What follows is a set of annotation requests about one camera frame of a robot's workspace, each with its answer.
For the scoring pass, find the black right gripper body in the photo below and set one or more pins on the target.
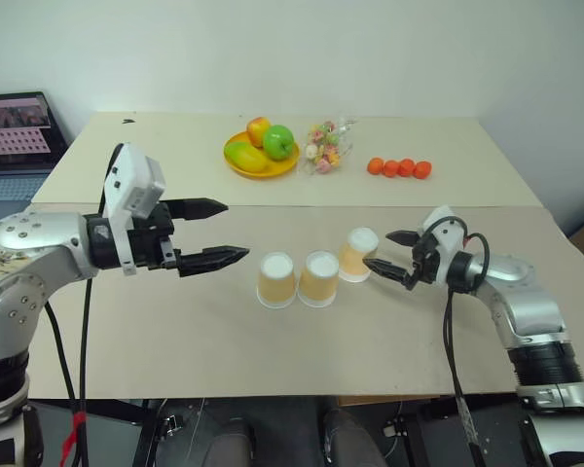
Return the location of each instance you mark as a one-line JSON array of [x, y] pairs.
[[426, 265]]

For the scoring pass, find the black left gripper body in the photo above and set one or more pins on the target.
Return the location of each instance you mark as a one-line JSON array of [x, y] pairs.
[[148, 243]]

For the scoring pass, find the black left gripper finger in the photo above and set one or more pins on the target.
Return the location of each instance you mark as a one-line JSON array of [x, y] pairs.
[[211, 258], [199, 208]]

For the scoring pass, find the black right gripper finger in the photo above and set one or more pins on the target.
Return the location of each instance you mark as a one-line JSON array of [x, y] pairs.
[[388, 270], [405, 237]]

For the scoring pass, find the orange paper cup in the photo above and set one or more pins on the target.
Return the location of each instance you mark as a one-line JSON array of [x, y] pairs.
[[275, 282], [354, 258], [317, 282]]

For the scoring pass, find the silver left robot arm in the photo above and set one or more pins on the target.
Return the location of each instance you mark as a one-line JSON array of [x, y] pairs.
[[24, 253]]

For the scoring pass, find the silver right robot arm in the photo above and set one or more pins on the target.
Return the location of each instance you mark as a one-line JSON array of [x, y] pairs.
[[530, 311]]

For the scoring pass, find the yellow green mango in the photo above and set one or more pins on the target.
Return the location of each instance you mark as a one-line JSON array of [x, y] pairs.
[[245, 156]]

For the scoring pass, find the small orange fruit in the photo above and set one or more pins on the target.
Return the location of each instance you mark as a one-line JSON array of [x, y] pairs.
[[407, 167], [375, 166], [423, 170], [391, 168]]

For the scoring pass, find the yellow plate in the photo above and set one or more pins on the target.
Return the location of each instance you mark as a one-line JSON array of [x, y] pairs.
[[277, 170]]

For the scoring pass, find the red yellow apple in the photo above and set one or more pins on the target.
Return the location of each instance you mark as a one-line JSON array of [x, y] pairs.
[[256, 129]]

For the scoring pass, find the green apple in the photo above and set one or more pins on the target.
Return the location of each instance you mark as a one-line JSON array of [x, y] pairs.
[[278, 142]]

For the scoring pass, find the clear bag of candies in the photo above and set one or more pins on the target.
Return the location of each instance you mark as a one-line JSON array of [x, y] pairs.
[[323, 148]]

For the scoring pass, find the dark rounded shape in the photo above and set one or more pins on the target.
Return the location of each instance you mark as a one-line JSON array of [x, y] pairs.
[[231, 445], [350, 440]]

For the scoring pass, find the open laptop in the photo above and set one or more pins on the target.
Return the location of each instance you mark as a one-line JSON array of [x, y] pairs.
[[10, 131]]

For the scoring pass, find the black table leg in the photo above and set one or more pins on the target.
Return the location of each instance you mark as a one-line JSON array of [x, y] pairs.
[[148, 433]]

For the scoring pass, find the red tape strip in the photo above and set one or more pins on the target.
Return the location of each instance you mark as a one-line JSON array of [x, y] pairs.
[[73, 435]]

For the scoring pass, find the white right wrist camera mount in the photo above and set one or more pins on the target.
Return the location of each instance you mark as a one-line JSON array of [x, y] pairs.
[[443, 240]]

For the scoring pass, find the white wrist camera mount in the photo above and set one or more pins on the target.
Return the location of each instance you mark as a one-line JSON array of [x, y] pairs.
[[134, 172], [443, 240]]

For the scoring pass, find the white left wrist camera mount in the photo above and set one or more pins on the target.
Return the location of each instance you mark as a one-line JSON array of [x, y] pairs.
[[134, 172]]

